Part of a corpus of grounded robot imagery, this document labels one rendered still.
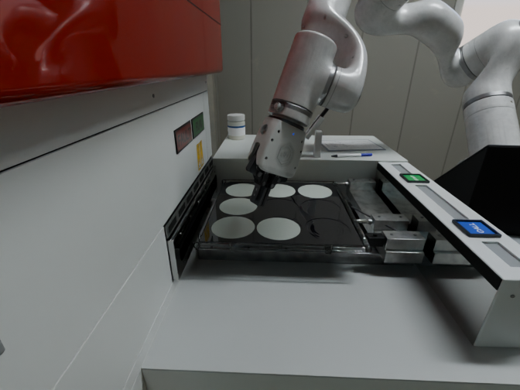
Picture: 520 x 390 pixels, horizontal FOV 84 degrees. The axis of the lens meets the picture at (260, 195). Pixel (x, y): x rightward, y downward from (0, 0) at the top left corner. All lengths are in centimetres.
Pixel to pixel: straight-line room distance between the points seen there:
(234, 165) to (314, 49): 50
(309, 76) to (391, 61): 198
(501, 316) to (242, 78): 217
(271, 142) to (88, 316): 38
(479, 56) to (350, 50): 58
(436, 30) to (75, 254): 98
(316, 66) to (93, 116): 38
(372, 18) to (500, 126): 45
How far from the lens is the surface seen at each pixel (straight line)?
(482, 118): 104
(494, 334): 63
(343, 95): 57
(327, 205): 79
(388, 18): 98
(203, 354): 54
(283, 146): 56
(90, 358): 41
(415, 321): 63
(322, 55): 58
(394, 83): 254
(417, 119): 265
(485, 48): 115
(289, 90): 56
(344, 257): 71
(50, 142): 32
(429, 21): 102
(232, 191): 86
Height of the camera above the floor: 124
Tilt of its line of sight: 24 degrees down
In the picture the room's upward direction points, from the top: straight up
